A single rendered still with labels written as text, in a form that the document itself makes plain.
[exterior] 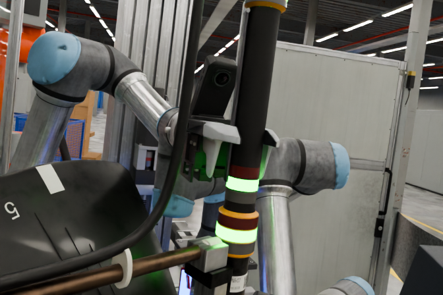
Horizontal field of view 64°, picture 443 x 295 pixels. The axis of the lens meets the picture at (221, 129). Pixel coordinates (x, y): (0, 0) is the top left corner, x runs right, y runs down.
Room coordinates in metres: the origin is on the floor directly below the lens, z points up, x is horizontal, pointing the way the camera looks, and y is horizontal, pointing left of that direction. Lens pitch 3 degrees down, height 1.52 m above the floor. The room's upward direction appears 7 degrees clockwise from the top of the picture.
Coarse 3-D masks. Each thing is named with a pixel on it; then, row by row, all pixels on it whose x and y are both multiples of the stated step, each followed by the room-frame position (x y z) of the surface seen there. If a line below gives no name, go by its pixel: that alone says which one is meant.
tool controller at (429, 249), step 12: (420, 252) 0.85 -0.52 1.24; (432, 252) 0.84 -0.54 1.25; (420, 264) 0.85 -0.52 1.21; (432, 264) 0.81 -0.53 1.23; (408, 276) 0.88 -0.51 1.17; (420, 276) 0.84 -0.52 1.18; (432, 276) 0.81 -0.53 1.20; (408, 288) 0.87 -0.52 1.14; (420, 288) 0.84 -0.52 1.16; (432, 288) 0.80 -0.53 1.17
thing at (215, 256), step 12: (192, 240) 0.35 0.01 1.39; (204, 252) 0.33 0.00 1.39; (216, 252) 0.33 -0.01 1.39; (192, 264) 0.34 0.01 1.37; (204, 264) 0.33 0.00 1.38; (216, 264) 0.33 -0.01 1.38; (192, 276) 0.34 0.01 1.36; (204, 276) 0.33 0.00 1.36; (216, 276) 0.33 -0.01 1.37; (228, 276) 0.34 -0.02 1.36; (204, 288) 0.35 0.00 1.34; (216, 288) 0.34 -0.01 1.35
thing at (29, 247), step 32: (96, 160) 0.42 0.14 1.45; (0, 192) 0.31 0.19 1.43; (32, 192) 0.33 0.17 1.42; (64, 192) 0.35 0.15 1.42; (96, 192) 0.38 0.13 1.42; (128, 192) 0.42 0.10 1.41; (0, 224) 0.29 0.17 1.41; (32, 224) 0.31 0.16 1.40; (64, 224) 0.33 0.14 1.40; (96, 224) 0.35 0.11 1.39; (128, 224) 0.38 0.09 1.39; (0, 256) 0.28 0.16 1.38; (32, 256) 0.30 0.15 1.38; (64, 256) 0.31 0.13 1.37; (96, 288) 0.31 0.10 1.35; (128, 288) 0.33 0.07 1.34; (160, 288) 0.35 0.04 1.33
